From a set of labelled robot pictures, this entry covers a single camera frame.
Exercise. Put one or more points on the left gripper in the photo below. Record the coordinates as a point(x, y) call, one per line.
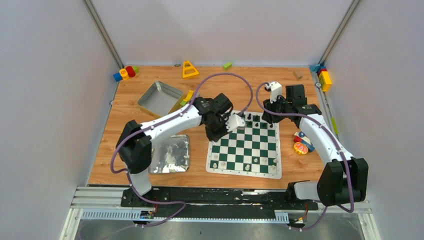
point(216, 131)

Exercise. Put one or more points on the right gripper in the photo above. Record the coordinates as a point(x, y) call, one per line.
point(269, 106)

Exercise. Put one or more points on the green white chess board mat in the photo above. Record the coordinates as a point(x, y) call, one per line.
point(253, 151)

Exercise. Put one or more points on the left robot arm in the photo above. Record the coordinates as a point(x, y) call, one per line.
point(136, 141)

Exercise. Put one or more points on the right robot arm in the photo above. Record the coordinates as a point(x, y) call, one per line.
point(343, 181)

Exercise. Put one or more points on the brown wooden block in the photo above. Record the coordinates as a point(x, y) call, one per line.
point(298, 75)

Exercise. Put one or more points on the coloured brick stack right corner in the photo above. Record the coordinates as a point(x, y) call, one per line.
point(323, 76)

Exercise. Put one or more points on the silver tin lid tray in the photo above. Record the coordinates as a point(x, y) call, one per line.
point(171, 155)

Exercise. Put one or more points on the yellow triangle toy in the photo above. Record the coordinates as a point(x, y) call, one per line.
point(189, 70)

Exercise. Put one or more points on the square metal tin box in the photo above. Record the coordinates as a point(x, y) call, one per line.
point(160, 99)

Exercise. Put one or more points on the green block at back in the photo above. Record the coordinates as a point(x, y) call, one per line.
point(227, 66)

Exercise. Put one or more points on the coloured blocks cluster left corner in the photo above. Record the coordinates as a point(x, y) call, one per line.
point(126, 73)

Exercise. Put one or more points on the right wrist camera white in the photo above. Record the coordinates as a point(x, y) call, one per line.
point(275, 90)

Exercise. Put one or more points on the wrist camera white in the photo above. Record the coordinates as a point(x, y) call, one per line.
point(235, 122)
point(275, 90)

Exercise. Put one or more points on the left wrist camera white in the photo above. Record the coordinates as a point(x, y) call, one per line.
point(235, 122)

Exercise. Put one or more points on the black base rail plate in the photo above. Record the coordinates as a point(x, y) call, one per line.
point(216, 203)

